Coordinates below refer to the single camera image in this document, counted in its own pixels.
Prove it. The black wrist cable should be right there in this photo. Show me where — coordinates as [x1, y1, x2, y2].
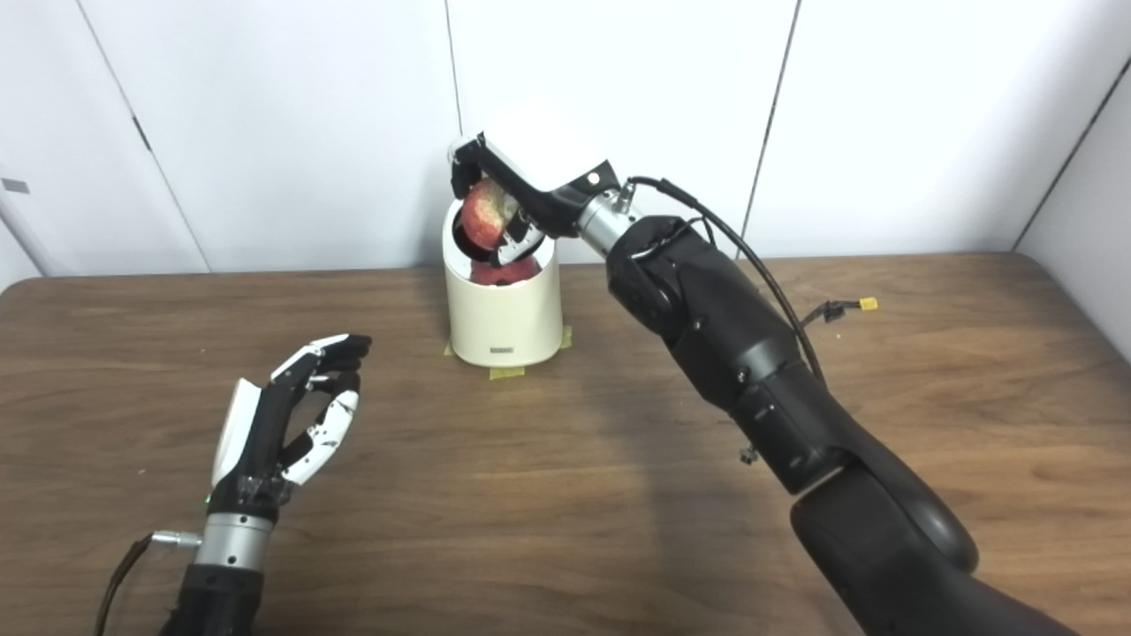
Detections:
[95, 530, 204, 636]
[619, 175, 831, 390]

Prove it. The cable with yellow connector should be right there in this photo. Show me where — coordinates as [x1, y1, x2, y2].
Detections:
[800, 298, 880, 326]

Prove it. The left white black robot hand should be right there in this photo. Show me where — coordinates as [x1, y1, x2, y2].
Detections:
[209, 333, 373, 518]

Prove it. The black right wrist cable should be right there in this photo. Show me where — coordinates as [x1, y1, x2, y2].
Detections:
[619, 175, 831, 390]

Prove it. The red apple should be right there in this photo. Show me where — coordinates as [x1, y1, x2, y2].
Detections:
[461, 178, 522, 251]

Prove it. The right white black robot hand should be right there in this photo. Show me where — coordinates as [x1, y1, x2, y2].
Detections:
[448, 110, 621, 268]

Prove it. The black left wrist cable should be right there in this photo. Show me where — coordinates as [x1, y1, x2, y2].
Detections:
[95, 530, 204, 636]

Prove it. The cream-colored round bin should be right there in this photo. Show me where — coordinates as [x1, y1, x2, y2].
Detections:
[442, 199, 565, 367]

